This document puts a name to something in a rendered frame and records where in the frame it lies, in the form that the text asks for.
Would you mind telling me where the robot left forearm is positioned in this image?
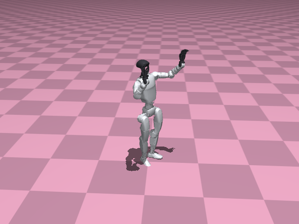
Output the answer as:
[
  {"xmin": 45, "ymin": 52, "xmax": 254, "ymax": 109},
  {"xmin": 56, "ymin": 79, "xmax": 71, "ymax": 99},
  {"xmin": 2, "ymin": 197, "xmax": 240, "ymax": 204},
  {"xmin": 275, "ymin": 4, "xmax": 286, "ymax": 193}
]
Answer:
[{"xmin": 171, "ymin": 63, "xmax": 185, "ymax": 74}]

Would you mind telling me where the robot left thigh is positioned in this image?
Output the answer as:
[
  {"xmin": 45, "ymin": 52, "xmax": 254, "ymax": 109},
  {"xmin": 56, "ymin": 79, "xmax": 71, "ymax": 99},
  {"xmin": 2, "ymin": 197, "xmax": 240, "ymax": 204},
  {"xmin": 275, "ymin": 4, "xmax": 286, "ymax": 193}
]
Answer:
[{"xmin": 149, "ymin": 107, "xmax": 163, "ymax": 138}]

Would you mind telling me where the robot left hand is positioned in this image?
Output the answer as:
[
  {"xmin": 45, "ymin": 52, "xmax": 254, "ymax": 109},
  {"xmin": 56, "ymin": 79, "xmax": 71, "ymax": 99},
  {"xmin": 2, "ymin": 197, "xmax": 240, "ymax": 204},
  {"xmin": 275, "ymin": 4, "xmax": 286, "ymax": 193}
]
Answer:
[{"xmin": 179, "ymin": 49, "xmax": 189, "ymax": 67}]

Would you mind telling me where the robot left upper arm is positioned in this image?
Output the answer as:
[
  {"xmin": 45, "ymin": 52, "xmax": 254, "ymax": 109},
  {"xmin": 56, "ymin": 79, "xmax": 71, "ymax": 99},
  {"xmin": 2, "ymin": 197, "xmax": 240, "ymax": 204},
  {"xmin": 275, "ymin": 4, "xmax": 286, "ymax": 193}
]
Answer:
[{"xmin": 151, "ymin": 71, "xmax": 174, "ymax": 80}]

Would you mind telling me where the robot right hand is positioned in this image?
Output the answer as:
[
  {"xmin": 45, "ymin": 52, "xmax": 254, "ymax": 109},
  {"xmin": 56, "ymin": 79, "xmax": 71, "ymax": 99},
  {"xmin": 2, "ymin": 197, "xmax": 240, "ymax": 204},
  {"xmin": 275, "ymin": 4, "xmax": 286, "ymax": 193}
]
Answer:
[{"xmin": 141, "ymin": 63, "xmax": 148, "ymax": 84}]

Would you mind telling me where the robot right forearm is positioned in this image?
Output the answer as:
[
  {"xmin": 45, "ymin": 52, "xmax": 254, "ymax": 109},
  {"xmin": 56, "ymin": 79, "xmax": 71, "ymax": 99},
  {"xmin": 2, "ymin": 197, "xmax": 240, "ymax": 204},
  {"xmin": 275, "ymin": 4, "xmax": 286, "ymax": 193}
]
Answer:
[{"xmin": 133, "ymin": 79, "xmax": 150, "ymax": 97}]

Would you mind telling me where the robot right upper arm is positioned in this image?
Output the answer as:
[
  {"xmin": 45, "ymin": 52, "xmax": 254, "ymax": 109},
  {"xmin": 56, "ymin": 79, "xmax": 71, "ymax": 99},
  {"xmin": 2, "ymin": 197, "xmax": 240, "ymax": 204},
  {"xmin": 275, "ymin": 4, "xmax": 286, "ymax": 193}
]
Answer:
[{"xmin": 133, "ymin": 81, "xmax": 142, "ymax": 99}]

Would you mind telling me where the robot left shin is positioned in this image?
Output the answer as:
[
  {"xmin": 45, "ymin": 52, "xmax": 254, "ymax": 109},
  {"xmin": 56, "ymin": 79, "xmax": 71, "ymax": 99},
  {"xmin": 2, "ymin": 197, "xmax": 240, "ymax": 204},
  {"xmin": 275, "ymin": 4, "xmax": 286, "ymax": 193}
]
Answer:
[{"xmin": 149, "ymin": 134, "xmax": 159, "ymax": 154}]

